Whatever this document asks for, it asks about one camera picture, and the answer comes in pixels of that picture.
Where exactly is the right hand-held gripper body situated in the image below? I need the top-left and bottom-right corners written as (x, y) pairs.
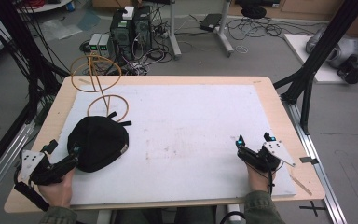
top-left (237, 141), bottom-right (296, 174)

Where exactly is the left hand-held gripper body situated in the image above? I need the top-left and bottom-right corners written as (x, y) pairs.
top-left (13, 150), bottom-right (79, 187)

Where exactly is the black cap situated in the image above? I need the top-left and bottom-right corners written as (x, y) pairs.
top-left (66, 110), bottom-right (133, 174)

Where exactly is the person's right hand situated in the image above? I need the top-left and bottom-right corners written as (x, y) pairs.
top-left (245, 161), bottom-right (276, 193)

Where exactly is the person's left hand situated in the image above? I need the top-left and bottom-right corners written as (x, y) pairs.
top-left (38, 169), bottom-right (76, 209)

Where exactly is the black tape strip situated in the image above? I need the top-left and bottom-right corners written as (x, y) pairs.
top-left (298, 156), bottom-right (320, 165)

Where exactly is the thin wooden stick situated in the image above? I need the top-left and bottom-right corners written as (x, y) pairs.
top-left (288, 174), bottom-right (313, 197)

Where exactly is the white foam mat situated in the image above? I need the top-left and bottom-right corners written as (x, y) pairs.
top-left (49, 84), bottom-right (297, 206)

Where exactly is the black tape cross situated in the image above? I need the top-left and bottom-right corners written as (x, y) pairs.
top-left (298, 200), bottom-right (328, 217)

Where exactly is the white floor platform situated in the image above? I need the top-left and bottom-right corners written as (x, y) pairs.
top-left (283, 33), bottom-right (358, 85)

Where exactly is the black device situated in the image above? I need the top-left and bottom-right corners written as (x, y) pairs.
top-left (336, 55), bottom-right (358, 85)

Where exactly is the white stand leg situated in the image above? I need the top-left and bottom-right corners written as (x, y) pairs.
top-left (167, 0), bottom-right (183, 61)
top-left (213, 0), bottom-right (235, 58)

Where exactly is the small grey power unit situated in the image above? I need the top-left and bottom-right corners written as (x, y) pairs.
top-left (98, 33), bottom-right (112, 59)
top-left (88, 33), bottom-right (103, 54)

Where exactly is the grey robot shell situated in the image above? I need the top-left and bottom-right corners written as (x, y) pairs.
top-left (305, 27), bottom-right (358, 70)

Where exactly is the clear plastic sheet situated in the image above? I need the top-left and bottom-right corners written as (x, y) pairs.
top-left (39, 18), bottom-right (84, 42)

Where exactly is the black flat box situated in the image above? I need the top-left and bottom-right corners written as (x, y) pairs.
top-left (199, 12), bottom-right (224, 33)

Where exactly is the black computer tower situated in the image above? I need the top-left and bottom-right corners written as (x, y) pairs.
top-left (132, 5), bottom-right (153, 52)
top-left (109, 10), bottom-right (135, 61)

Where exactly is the black round stool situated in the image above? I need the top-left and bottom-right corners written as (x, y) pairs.
top-left (240, 4), bottom-right (268, 20)

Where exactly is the white round table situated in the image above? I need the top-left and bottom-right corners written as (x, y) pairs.
top-left (16, 0), bottom-right (73, 14)

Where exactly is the white box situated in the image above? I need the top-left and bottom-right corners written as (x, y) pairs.
top-left (121, 6), bottom-right (135, 21)

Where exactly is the aluminium rail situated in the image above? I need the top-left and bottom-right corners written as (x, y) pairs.
top-left (0, 120), bottom-right (37, 209)
top-left (280, 95), bottom-right (349, 224)

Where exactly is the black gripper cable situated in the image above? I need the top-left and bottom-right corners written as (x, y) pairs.
top-left (247, 160), bottom-right (285, 196)

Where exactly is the black gripper strap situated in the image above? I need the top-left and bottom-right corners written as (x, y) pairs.
top-left (13, 180), bottom-right (51, 213)

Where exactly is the white cable coil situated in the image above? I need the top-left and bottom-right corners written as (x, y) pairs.
top-left (234, 44), bottom-right (250, 55)

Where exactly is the black metal frame post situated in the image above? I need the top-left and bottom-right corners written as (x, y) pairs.
top-left (0, 0), bottom-right (71, 185)
top-left (272, 0), bottom-right (358, 136)

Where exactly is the tangle of black floor cables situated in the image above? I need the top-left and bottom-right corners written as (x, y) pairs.
top-left (225, 16), bottom-right (320, 42)

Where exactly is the bundle of computer cables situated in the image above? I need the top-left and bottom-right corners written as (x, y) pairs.
top-left (117, 18), bottom-right (172, 77)

